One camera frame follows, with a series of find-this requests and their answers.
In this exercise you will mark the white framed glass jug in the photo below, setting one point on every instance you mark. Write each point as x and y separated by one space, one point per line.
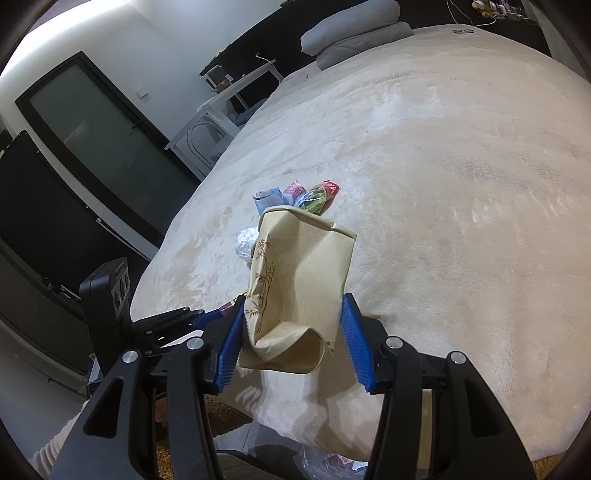
218 79

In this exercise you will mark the blue packet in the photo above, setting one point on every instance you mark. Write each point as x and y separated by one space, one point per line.
270 198

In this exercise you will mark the small bedside bottles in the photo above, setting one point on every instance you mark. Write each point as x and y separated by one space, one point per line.
510 9

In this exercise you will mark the green and red packet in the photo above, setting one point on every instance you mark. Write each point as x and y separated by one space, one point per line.
318 194

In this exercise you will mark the bed with cream blanket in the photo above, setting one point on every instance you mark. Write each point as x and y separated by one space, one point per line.
438 207

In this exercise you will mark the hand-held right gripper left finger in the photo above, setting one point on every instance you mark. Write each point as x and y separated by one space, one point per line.
231 350

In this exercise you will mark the eyeglasses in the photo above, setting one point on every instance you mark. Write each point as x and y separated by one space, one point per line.
462 32

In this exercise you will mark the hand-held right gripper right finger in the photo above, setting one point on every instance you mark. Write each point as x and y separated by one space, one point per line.
355 350

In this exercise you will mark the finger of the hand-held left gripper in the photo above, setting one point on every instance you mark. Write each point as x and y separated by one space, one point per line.
161 344
175 318

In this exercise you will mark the black panel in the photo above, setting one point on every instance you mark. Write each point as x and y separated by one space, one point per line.
55 207

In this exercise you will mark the white chair grey cushion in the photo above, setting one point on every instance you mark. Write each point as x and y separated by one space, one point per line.
203 129

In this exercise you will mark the small pink packet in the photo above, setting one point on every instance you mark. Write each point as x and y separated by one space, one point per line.
294 190

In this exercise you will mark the white tissue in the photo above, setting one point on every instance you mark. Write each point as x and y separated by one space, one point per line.
244 242

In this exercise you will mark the tan paper bag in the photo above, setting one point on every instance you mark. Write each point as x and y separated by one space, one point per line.
300 277

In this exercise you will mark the black framed glass door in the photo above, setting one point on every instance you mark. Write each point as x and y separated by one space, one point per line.
101 134

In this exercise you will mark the grey pillow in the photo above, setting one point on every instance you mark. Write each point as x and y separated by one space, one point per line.
364 44

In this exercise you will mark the grey folded pillows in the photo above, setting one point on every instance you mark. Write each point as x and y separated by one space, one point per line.
351 23

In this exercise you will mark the white desk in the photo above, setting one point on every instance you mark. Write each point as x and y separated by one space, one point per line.
244 81

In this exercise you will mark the clear plastic bag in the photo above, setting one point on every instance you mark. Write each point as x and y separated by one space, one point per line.
323 461

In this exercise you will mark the black headboard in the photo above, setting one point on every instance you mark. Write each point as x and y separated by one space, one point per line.
268 41

